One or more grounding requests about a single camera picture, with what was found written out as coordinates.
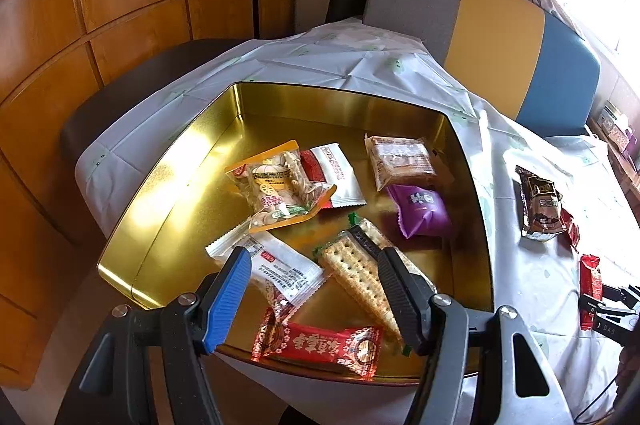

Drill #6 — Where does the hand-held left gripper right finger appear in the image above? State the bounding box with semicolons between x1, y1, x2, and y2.
376;246;576;425

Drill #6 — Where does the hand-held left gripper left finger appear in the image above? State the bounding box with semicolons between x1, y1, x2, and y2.
55;246;253;425

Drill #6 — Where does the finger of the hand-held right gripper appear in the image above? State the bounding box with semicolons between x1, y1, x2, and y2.
602;284;640;306
579;296;640;347

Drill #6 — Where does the red striped snack packet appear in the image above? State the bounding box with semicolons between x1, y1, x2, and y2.
579;253;605;331

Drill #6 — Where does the cracker packet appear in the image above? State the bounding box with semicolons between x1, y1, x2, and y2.
312;213;438;356

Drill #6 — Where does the long white snack packet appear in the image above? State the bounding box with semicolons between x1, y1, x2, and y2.
205;227;331;323

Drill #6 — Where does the red candy packet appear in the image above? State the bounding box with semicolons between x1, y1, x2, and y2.
250;307;386;381

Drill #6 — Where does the purple snack packet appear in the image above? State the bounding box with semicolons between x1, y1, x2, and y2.
387;184;454;239

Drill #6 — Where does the orange lotus root packet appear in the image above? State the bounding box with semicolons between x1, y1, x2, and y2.
223;140;338;233

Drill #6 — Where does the gold tin box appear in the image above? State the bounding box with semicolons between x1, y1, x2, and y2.
96;81;496;381

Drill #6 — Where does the white red square packet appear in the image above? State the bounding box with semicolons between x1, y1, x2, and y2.
299;144;366;210

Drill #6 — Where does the brown cake packet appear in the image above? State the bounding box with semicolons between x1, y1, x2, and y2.
363;134;439;192

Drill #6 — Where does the small red snack packet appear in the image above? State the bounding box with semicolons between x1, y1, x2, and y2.
560;208;582;249

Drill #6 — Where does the dark brown snack packet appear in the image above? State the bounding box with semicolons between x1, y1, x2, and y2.
515;165;569;241

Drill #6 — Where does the wooden side table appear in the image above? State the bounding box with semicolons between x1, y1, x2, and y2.
587;115;640;198

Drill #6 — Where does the patterned box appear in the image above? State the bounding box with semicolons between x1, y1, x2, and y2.
599;102;633;152

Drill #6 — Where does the dark brown chair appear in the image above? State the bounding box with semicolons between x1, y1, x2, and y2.
59;38;256;161

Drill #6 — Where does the white patterned tablecloth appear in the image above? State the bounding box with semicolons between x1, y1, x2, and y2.
74;18;640;425

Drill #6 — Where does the grey yellow blue cushioned backrest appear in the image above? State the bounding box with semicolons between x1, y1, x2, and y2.
362;0;601;138

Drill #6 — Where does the black cable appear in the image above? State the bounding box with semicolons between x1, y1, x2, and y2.
572;372;632;424

